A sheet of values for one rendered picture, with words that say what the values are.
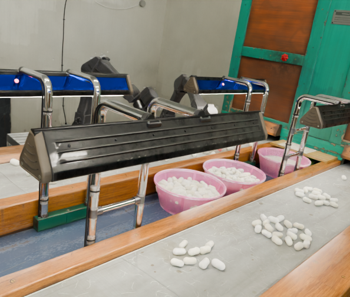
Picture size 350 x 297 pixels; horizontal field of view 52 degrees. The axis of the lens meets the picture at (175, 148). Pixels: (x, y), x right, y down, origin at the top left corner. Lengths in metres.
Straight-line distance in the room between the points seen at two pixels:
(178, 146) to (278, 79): 1.60
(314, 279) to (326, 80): 1.36
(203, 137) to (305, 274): 0.43
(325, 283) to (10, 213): 0.83
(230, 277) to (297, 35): 1.60
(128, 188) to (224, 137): 0.58
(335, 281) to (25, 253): 0.78
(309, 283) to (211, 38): 3.00
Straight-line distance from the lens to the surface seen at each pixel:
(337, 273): 1.03
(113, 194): 1.27
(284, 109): 2.23
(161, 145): 0.67
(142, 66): 4.09
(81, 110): 1.88
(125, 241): 0.93
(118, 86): 1.29
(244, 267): 0.97
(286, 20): 2.27
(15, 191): 1.22
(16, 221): 1.12
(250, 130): 0.91
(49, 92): 0.99
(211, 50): 3.66
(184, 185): 1.36
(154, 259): 0.92
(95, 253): 0.88
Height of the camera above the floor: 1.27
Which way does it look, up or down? 17 degrees down
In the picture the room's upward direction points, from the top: 9 degrees clockwise
